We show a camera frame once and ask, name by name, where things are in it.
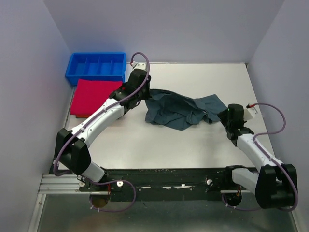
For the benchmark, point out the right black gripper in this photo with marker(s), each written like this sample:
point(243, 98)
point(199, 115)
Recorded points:
point(223, 118)

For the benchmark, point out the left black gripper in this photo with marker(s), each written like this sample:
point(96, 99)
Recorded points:
point(148, 94)

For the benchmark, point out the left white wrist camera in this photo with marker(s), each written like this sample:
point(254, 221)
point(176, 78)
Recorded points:
point(139, 65)

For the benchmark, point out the blue plastic divided bin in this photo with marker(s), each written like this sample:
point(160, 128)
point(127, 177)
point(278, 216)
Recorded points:
point(96, 66)

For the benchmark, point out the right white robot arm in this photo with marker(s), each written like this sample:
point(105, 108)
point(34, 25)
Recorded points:
point(258, 157)

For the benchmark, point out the grey blue t shirt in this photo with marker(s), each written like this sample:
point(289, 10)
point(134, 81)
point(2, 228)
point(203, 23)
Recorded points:
point(179, 112)

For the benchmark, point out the folded magenta t shirt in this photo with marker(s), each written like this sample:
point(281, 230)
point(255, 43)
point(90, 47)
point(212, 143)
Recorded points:
point(91, 95)

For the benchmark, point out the aluminium extrusion frame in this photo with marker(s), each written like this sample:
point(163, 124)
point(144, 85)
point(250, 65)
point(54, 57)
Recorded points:
point(50, 185)

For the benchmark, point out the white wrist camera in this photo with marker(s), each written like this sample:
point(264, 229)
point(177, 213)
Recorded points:
point(139, 65)
point(250, 112)

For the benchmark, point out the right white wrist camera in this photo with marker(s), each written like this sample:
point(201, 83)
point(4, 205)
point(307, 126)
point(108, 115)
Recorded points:
point(250, 112)

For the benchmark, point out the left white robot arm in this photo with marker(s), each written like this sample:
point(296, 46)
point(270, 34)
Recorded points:
point(72, 146)

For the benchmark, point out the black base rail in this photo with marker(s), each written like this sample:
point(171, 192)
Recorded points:
point(125, 185)

